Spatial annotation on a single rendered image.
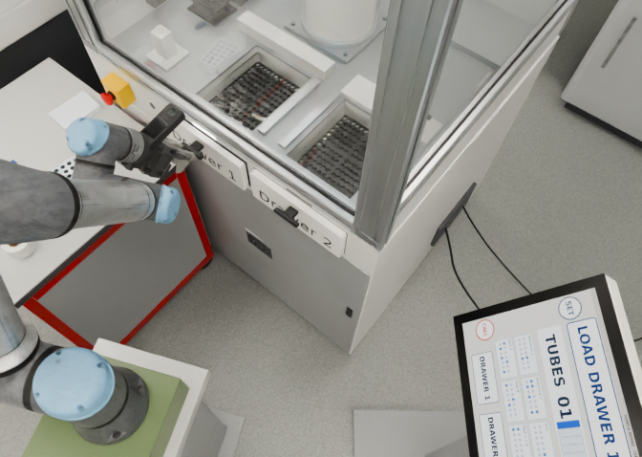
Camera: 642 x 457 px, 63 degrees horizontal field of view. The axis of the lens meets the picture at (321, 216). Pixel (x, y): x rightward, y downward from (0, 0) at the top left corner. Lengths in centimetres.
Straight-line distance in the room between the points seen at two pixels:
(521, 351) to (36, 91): 155
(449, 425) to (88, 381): 137
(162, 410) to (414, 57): 85
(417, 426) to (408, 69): 149
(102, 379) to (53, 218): 35
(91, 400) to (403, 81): 72
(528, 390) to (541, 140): 190
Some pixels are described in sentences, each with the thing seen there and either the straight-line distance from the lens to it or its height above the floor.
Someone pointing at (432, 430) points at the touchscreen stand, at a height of 4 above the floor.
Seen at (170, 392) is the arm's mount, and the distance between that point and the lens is 120.
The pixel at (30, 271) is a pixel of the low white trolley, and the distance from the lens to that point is 153.
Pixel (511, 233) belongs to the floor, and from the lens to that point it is 244.
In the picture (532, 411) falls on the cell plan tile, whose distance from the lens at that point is 103.
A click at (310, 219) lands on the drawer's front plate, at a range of 125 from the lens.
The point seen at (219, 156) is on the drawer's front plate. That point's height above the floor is 91.
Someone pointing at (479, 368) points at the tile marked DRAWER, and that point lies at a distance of 109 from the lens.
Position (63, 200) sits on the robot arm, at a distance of 78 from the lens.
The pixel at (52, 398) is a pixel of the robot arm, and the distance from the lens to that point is 102.
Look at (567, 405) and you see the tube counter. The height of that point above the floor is 112.
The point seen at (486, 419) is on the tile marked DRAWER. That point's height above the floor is 100.
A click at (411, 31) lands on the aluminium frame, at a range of 72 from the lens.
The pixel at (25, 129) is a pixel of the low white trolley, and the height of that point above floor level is 76.
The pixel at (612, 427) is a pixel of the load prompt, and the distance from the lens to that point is 97.
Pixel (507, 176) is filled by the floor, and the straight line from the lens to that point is 260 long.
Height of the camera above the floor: 201
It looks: 60 degrees down
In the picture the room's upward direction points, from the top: 3 degrees clockwise
